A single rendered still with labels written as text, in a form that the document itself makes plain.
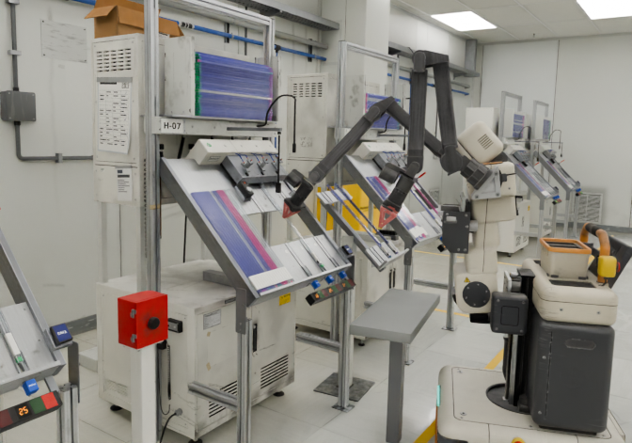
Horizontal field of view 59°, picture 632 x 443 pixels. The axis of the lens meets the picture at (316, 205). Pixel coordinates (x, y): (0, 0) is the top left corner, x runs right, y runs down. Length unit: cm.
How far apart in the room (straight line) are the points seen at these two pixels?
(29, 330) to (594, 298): 176
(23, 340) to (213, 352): 103
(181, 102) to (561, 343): 173
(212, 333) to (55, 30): 220
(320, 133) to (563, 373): 209
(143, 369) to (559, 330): 142
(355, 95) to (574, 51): 664
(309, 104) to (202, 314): 175
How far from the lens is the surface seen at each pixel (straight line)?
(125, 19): 266
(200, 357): 242
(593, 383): 226
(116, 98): 258
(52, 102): 380
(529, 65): 999
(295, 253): 243
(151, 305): 191
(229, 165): 253
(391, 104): 250
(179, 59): 246
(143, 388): 201
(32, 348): 162
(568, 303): 215
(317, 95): 361
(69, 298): 397
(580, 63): 984
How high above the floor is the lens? 130
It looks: 7 degrees down
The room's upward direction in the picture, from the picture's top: 1 degrees clockwise
